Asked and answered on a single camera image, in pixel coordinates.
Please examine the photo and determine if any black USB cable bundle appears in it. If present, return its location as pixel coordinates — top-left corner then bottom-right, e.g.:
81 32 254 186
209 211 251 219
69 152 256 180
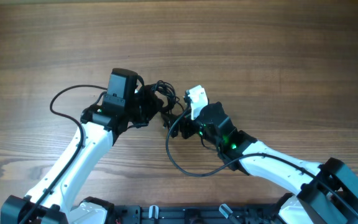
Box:
150 80 186 130

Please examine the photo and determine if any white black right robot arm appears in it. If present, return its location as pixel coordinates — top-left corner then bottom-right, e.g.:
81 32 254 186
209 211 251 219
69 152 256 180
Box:
167 102 358 223

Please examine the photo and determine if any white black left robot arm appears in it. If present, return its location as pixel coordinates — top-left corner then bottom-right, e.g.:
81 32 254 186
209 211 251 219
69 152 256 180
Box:
0 68 162 223

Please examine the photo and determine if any black right camera cable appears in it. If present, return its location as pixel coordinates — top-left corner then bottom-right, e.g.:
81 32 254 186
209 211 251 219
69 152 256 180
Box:
165 107 358 224

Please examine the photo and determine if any black camera cable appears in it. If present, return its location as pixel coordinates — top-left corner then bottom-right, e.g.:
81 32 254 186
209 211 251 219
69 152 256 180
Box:
165 107 358 224
17 84 108 224

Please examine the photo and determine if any black left camera cable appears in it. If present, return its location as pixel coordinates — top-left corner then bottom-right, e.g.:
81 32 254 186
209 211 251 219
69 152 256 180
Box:
17 84 108 224

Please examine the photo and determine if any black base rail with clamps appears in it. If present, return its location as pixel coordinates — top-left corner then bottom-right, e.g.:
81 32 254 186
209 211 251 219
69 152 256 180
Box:
114 204 282 224

